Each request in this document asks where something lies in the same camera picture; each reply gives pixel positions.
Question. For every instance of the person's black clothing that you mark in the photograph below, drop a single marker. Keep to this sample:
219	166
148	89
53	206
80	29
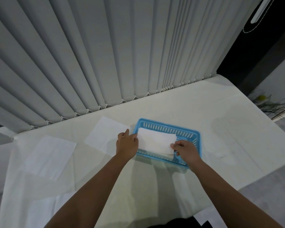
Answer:
178	223

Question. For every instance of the person's left hand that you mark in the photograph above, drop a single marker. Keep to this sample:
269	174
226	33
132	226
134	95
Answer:
126	147

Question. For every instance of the person's left fingers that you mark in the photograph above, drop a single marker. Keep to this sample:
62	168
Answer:
128	136

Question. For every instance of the person's right forearm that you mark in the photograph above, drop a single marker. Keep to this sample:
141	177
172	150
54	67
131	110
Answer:
225	197

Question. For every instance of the blue plastic slotted basket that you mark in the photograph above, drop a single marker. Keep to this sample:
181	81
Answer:
166	129

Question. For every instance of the grey vertical blinds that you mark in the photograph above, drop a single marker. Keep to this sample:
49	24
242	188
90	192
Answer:
85	52

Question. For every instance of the person's left forearm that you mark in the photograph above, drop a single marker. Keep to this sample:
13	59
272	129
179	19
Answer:
92	194

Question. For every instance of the white paper sheet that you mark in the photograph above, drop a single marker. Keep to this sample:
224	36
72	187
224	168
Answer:
49	156
104	136

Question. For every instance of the dried plant sprigs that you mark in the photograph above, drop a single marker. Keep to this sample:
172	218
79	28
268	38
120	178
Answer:
269	104

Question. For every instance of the person's right fingers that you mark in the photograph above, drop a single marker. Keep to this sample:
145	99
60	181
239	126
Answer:
179	145

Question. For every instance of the white paper towel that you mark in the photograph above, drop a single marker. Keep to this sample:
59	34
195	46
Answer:
155	141

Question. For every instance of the person's right hand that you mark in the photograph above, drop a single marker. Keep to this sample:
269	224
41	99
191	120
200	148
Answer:
187	151

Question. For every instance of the white tablecloth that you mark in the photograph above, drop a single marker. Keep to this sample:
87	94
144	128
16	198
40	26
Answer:
228	144

